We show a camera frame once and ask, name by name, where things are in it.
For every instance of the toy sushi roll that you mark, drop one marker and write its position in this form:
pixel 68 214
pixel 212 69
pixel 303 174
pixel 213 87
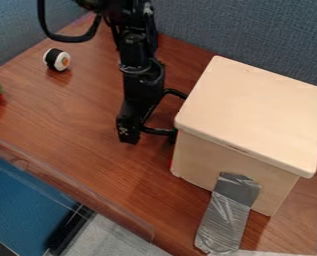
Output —
pixel 57 59

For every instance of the grey tape strip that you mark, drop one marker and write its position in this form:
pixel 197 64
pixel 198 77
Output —
pixel 227 213

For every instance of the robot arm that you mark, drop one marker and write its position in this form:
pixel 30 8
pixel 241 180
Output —
pixel 134 30

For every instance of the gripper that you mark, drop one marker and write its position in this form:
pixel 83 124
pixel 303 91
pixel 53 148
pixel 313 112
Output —
pixel 142 86

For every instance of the cabinet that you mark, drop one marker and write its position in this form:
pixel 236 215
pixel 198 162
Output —
pixel 249 123

